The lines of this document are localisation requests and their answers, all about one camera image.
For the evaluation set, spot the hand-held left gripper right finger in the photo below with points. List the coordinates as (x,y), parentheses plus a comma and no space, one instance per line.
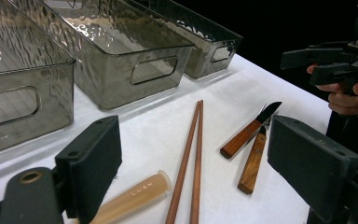
(310,161)

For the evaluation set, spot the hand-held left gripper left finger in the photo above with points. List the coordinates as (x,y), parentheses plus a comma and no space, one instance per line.
(90,165)

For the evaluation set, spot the brown wooden chopstick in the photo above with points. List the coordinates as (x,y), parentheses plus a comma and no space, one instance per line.
(198,161)
(183,161)

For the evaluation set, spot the brown stick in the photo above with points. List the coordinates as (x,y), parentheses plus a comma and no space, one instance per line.
(251,165)

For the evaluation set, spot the smoky clear plastic bin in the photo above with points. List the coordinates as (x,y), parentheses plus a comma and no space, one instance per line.
(28,77)
(115,81)
(205,59)

